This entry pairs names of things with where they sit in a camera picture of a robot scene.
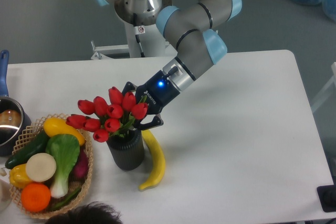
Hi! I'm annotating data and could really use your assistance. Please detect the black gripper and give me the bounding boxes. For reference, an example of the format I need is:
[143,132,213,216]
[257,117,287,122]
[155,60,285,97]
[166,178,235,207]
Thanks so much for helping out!
[122,70,180,131]

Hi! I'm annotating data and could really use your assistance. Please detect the white plate at left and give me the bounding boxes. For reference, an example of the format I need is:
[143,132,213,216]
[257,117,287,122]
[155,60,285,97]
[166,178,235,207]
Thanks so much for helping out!
[0,179,12,212]

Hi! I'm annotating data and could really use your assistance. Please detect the black device at edge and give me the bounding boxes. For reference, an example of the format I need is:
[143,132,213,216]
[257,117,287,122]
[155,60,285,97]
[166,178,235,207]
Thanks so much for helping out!
[317,185,335,212]

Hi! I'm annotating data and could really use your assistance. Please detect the purple sweet potato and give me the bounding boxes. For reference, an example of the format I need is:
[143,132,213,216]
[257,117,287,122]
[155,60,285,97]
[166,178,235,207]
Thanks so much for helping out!
[72,148,89,179]

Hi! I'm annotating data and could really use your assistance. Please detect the yellow banana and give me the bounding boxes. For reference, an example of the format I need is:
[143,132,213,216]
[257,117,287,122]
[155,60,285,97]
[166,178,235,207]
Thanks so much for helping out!
[138,130,166,191]

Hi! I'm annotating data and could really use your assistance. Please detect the green chili pepper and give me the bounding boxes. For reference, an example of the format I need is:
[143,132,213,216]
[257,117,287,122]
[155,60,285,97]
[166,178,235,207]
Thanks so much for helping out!
[49,187,81,211]

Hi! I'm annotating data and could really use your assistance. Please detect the garlic clove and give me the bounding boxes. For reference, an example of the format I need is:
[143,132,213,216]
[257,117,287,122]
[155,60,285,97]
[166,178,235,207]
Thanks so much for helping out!
[0,168,7,177]

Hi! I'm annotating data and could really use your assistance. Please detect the black haired head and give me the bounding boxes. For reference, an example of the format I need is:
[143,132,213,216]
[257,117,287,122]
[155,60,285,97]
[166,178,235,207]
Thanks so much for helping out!
[46,202,122,224]

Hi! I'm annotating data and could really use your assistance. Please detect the orange fruit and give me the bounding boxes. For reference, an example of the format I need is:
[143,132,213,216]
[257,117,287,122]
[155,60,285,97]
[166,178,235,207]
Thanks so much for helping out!
[20,183,51,212]

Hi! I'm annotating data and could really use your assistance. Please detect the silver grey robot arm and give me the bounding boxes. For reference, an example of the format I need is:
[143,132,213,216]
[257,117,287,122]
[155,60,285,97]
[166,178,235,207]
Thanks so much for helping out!
[96,0,242,130]

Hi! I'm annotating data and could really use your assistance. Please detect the blue handled saucepan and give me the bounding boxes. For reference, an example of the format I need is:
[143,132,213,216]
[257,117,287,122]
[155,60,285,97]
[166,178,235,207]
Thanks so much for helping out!
[1,50,31,157]

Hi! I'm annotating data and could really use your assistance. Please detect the red tulip bouquet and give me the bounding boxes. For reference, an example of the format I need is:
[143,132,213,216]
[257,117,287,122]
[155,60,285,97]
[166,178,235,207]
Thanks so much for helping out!
[66,87,148,143]

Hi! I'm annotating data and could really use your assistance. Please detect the yellow bell pepper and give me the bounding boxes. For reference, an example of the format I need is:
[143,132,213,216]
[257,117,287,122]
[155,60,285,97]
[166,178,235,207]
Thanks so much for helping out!
[9,164,33,189]

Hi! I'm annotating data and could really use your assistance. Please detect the green bok choy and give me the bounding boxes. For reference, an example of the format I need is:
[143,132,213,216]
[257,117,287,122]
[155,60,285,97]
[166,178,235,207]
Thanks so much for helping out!
[46,134,80,198]

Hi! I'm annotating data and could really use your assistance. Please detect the dark grey ribbed vase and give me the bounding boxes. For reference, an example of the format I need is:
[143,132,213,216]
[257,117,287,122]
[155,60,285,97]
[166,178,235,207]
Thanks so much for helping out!
[107,130,144,171]

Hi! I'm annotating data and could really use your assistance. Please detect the white frame at right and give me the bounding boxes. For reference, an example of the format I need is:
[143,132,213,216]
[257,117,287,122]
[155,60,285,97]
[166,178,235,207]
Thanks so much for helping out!
[311,62,335,113]

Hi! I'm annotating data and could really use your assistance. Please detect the yellow squash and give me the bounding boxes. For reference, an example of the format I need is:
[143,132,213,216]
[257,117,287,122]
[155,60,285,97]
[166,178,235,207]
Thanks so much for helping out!
[43,118,85,146]

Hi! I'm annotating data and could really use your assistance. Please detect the white metal base frame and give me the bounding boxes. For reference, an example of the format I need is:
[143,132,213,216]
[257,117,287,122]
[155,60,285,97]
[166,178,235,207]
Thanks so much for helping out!
[90,31,220,61]

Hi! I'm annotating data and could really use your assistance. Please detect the dark green cucumber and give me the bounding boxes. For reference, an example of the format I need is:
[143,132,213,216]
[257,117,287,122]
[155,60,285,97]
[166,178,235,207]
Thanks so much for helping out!
[5,130,50,169]

